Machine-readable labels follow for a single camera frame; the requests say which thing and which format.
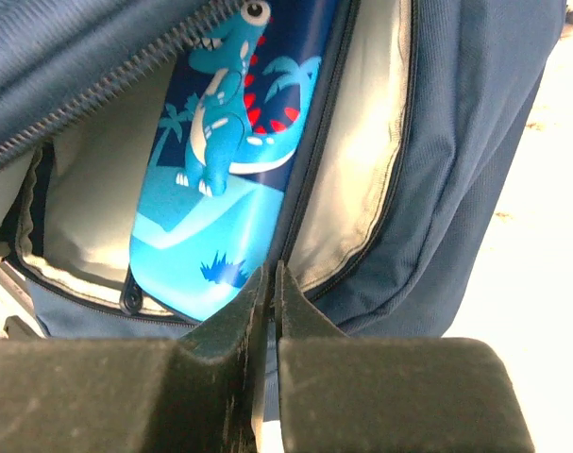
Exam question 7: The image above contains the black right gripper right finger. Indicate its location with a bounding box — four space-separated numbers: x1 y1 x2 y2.
274 264 534 452

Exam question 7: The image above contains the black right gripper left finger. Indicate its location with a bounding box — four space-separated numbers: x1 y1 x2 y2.
0 267 270 452

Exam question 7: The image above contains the blue pencil case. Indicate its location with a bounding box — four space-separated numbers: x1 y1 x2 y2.
119 1 343 321

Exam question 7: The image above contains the navy blue student backpack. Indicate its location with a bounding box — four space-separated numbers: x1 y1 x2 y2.
0 1 566 339

